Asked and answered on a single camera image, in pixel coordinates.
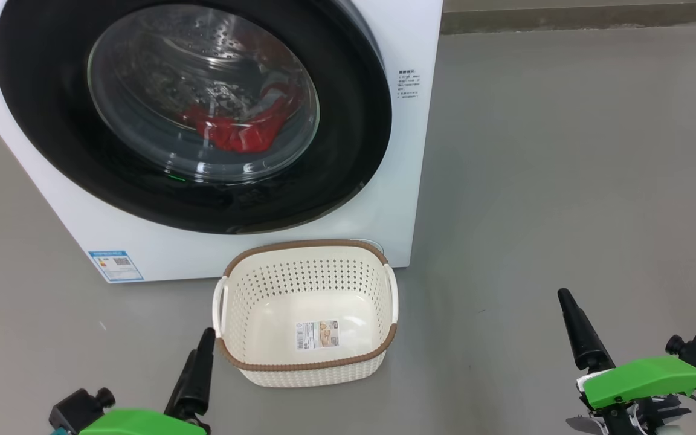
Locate black round glass washer door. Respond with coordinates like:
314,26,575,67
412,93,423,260
0,0,393,235

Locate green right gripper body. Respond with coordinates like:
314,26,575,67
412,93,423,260
565,356,696,435

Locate white front-load washing machine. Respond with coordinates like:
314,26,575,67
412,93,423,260
0,0,443,285

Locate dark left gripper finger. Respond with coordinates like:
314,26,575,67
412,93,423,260
167,328,216,419

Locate blue energy label sticker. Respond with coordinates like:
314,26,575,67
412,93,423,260
88,250,144,283

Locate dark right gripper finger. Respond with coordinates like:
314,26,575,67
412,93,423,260
558,288,615,372

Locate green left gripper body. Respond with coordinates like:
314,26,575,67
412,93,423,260
79,409,210,435

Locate red and white garment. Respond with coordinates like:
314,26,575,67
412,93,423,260
182,85,300,155

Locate white printed barcode label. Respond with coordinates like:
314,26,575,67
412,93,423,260
295,320,341,351

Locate cream perforated basket brown rim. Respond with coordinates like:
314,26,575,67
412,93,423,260
212,240,399,388

